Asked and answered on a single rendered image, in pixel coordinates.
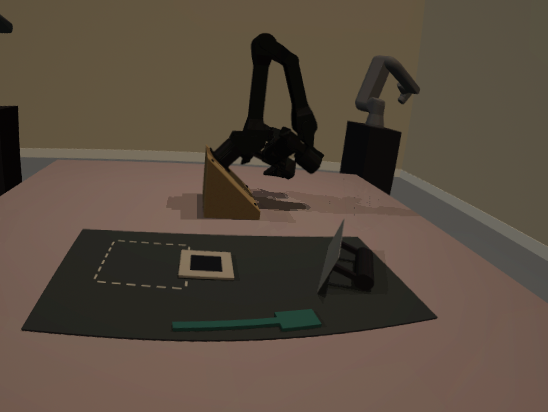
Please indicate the beige square tile with black center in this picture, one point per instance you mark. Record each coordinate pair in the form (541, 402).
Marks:
(206, 265)

